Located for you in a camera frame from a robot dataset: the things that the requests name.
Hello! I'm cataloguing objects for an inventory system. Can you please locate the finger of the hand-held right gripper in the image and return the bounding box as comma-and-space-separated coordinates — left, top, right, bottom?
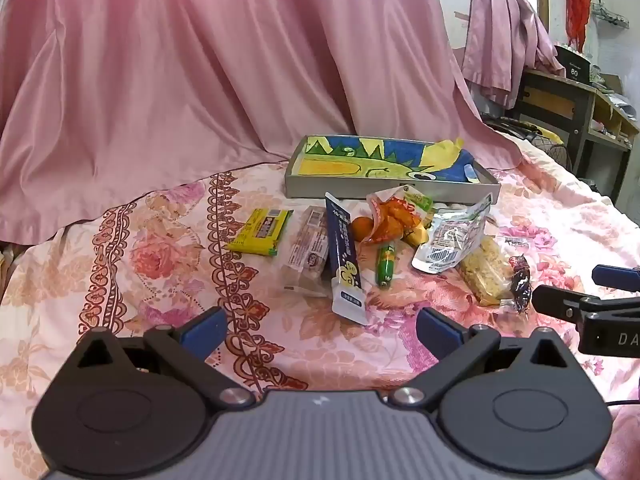
531, 284, 601, 321
591, 264, 640, 293

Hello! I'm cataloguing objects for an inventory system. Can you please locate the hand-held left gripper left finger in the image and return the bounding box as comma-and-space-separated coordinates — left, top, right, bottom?
75, 306, 256, 408

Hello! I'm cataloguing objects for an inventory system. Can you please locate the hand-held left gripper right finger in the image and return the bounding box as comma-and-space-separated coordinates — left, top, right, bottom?
387, 306, 568, 408

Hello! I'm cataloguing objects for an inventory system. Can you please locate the dark small snack packet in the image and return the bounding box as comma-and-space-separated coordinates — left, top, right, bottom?
507, 254, 532, 315

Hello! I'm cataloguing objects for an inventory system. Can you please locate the yellow noodle snack packet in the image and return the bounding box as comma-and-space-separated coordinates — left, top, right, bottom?
457, 236, 518, 307

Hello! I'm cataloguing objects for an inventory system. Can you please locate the green sausage stick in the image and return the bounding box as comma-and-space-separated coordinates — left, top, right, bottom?
375, 241, 397, 288

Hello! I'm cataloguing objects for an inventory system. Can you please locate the silver white snack pouch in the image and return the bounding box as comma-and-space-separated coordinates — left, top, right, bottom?
411, 195, 493, 275

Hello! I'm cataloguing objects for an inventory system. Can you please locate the yellow triangular snack packet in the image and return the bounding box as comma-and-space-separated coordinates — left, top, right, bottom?
402, 222, 433, 247

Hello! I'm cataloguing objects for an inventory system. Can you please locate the yellow green snack packet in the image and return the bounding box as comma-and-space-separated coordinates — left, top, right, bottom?
223, 208, 294, 257

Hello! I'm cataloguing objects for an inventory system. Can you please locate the orange snack packet green label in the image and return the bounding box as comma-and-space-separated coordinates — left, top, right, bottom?
366, 185, 435, 243

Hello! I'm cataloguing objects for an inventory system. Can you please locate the orange mandarin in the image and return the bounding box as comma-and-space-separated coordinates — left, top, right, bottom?
351, 215, 376, 243

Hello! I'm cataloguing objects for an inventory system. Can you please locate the blue white snack packet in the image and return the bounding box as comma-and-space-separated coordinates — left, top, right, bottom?
324, 191, 367, 324

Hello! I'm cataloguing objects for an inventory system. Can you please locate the clear biscuit packet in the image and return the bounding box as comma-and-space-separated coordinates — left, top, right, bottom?
282, 205, 333, 297

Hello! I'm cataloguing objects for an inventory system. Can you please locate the grey cardboard tray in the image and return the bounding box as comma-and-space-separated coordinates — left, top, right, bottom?
284, 135, 502, 206

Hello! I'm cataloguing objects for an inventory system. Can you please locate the floral bed sheet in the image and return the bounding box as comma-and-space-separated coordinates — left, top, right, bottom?
0, 130, 640, 480

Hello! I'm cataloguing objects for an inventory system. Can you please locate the black floor fan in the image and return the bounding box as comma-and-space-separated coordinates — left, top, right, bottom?
530, 137, 573, 171

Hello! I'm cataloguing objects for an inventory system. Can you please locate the yellow black bag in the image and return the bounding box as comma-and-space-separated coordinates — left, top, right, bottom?
487, 117, 561, 143

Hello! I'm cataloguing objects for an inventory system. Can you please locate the wooden desk shelf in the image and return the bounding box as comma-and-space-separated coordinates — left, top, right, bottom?
517, 67, 640, 196

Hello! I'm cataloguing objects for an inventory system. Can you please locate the colourful drawn paper liner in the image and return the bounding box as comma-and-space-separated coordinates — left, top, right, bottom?
292, 135, 478, 182

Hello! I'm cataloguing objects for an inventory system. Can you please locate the black box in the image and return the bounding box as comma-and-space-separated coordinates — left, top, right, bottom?
552, 44, 593, 81

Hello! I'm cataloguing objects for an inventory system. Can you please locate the large pink curtain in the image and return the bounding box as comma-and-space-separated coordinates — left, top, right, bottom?
0, 0, 526, 246

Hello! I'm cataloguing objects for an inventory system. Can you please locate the pink hanging cloth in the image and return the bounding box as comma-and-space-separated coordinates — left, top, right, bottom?
460, 0, 566, 111

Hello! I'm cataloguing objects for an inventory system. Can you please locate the red hanging ornament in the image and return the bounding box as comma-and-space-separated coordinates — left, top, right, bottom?
565, 0, 593, 53

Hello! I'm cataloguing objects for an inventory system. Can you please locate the wire wall rack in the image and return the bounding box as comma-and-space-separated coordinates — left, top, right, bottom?
590, 2, 630, 28

